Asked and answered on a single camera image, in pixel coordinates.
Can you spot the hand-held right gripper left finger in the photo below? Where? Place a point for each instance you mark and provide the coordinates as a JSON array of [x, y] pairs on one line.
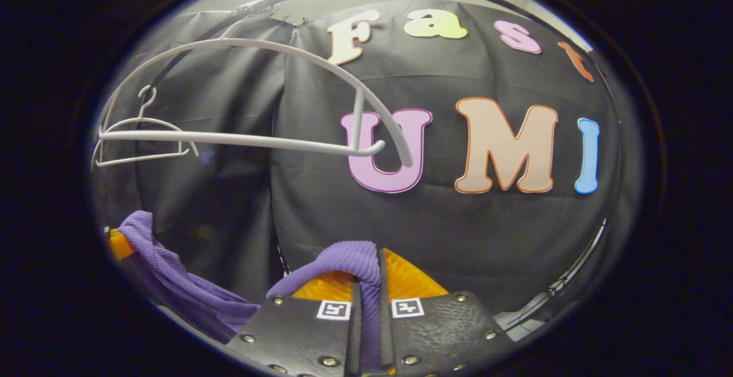
[[355, 337]]

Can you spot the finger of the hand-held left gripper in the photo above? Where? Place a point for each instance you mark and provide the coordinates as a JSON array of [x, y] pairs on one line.
[[117, 244]]

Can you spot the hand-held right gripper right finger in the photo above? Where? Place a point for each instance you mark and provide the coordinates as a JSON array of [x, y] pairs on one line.
[[386, 331]]

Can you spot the purple ribbed shirt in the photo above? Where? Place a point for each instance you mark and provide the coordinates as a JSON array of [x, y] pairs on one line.
[[172, 274]]

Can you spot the white plastic clothes hanger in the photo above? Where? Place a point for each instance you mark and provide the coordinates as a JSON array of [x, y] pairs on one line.
[[257, 141], [143, 122]]

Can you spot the black backdrop cloth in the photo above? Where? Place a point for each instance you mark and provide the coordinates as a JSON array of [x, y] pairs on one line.
[[487, 239]]

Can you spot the clear tape wad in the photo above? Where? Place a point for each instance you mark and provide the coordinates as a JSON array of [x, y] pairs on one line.
[[257, 10]]

